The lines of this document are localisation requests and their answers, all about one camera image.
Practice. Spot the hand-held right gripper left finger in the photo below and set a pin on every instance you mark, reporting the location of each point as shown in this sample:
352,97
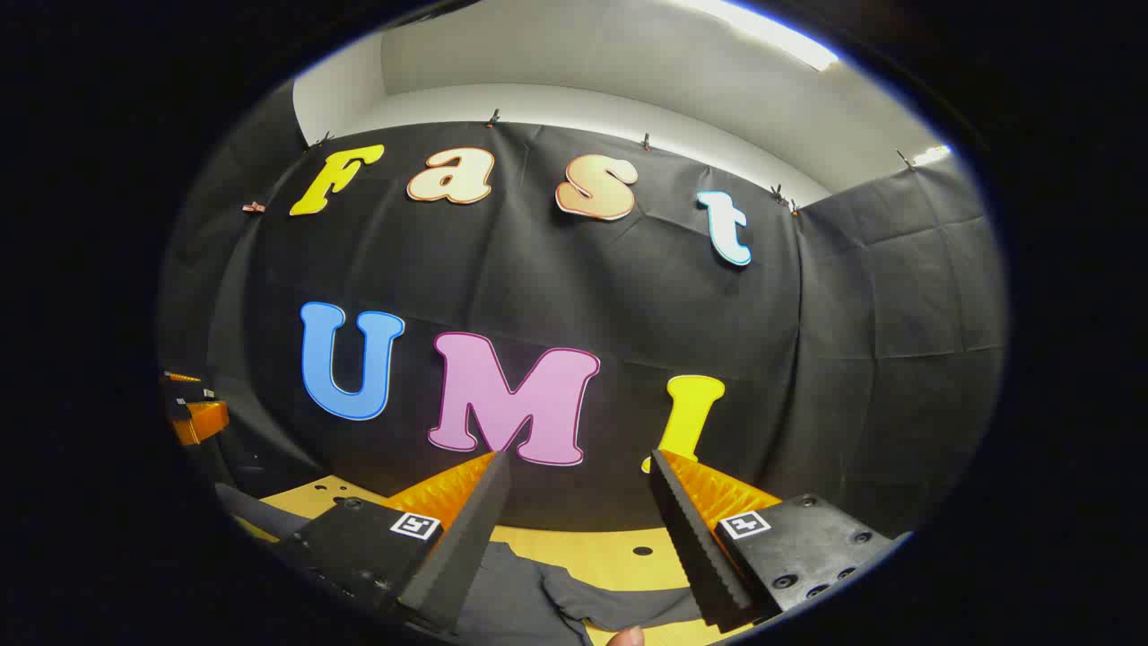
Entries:
466,547

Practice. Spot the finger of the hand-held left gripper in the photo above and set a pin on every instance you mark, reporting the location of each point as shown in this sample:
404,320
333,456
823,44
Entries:
199,422
184,381

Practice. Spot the black backdrop cloth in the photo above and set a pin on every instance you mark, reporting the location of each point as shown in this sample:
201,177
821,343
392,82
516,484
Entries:
538,287

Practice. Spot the grey button shirt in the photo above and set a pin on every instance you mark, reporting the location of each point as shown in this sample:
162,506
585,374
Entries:
538,601

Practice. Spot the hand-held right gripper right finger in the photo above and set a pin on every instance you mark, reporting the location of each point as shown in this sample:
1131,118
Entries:
700,556

